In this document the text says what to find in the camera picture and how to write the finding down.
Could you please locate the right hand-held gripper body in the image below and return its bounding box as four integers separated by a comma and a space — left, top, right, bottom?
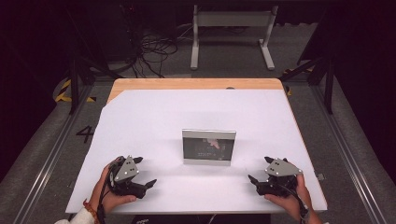
255, 157, 304, 198

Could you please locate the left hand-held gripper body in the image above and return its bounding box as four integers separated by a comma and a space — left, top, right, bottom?
106, 154, 148, 200

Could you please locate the person's right hand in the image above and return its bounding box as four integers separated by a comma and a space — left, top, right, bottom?
264, 174, 314, 222

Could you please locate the person's left hand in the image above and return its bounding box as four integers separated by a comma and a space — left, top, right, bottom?
89, 156, 138, 215

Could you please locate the black metal stand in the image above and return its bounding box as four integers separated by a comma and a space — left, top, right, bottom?
279, 8, 338, 115

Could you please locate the yellow black striped tape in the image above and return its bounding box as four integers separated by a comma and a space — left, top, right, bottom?
54, 78, 97, 104

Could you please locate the white metal stand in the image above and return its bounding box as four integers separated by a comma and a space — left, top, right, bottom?
190, 4, 279, 72

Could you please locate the black thin cable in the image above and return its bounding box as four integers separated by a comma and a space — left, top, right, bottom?
279, 183, 311, 224

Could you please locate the black braided cable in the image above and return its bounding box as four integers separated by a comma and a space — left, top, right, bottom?
96, 174, 115, 224

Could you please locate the red beaded bracelet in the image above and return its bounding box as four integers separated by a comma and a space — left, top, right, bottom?
82, 199, 101, 224

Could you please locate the metal floor rail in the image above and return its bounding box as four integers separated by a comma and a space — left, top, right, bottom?
311, 83, 388, 224
12, 83, 94, 224

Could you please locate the bundle of black cables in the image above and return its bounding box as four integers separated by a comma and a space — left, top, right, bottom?
120, 3, 194, 78

